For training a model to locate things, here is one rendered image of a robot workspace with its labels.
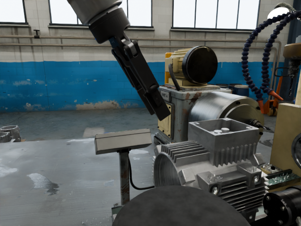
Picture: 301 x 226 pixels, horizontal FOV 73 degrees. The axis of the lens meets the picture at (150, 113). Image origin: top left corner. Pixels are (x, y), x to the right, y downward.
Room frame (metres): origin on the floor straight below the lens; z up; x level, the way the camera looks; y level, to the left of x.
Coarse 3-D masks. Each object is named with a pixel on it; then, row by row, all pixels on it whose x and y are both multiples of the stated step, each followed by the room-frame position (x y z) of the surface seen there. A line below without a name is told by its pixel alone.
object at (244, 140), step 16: (192, 128) 0.45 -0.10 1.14; (208, 128) 0.49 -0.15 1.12; (224, 128) 0.45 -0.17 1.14; (240, 128) 0.47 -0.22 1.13; (256, 128) 0.42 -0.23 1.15; (208, 144) 0.40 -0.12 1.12; (224, 144) 0.39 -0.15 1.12; (240, 144) 0.40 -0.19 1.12; (256, 144) 0.42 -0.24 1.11; (224, 160) 0.39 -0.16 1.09; (240, 160) 0.40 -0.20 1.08
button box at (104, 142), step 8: (96, 136) 0.55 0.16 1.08; (104, 136) 0.56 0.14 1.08; (112, 136) 0.57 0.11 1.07; (120, 136) 0.57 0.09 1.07; (128, 136) 0.58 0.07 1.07; (136, 136) 0.59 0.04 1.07; (144, 136) 0.60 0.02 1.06; (96, 144) 0.54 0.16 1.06; (104, 144) 0.55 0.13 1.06; (112, 144) 0.55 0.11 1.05; (120, 144) 0.56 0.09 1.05; (128, 144) 0.57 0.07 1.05; (136, 144) 0.57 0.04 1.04; (144, 144) 0.58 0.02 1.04; (96, 152) 0.56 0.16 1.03; (104, 152) 0.58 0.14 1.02
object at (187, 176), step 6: (156, 150) 0.45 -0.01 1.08; (252, 156) 0.41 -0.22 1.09; (258, 156) 0.40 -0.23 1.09; (252, 162) 0.41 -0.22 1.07; (258, 162) 0.39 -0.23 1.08; (264, 162) 0.40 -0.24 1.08; (186, 168) 0.34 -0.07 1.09; (180, 174) 0.34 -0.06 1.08; (186, 174) 0.33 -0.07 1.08; (192, 174) 0.34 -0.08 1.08; (186, 180) 0.33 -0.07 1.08; (192, 180) 0.33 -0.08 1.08; (258, 210) 0.40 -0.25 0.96
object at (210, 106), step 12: (204, 96) 0.86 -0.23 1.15; (216, 96) 0.81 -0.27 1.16; (228, 96) 0.77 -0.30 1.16; (240, 96) 0.75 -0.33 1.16; (192, 108) 0.88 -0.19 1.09; (204, 108) 0.79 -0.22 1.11; (216, 108) 0.73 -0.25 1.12; (228, 108) 0.71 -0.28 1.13; (240, 108) 0.73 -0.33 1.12; (252, 108) 0.75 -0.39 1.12; (192, 120) 0.83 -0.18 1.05; (204, 120) 0.75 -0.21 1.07; (240, 120) 0.73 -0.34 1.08; (252, 120) 0.74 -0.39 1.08
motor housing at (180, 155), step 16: (176, 144) 0.42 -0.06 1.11; (192, 144) 0.42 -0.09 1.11; (160, 160) 0.46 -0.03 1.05; (176, 160) 0.36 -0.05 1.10; (192, 160) 0.38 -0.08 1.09; (208, 160) 0.39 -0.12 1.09; (160, 176) 0.47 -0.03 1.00; (176, 176) 0.49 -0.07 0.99; (224, 176) 0.36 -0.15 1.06; (240, 176) 0.36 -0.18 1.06; (224, 192) 0.34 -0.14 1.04; (240, 192) 0.35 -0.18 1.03; (256, 192) 0.37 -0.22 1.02; (240, 208) 0.35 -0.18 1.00
